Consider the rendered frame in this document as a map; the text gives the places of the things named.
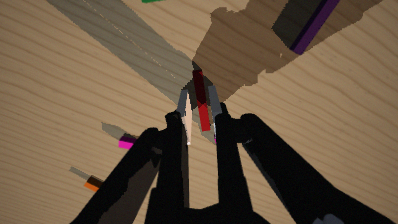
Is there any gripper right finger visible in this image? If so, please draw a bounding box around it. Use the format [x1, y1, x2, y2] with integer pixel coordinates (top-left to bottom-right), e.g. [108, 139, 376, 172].
[208, 85, 396, 224]

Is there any red rod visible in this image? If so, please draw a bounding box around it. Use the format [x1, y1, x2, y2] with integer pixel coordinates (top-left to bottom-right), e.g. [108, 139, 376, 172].
[192, 69, 210, 131]

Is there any orange rod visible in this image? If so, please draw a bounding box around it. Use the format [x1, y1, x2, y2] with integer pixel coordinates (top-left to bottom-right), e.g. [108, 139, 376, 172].
[85, 177, 102, 192]

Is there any purple rod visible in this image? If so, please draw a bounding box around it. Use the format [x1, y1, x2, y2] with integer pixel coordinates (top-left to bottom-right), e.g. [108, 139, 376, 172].
[289, 0, 340, 55]

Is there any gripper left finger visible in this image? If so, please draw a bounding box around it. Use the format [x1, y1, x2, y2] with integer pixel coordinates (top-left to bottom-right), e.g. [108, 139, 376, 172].
[69, 89, 192, 224]

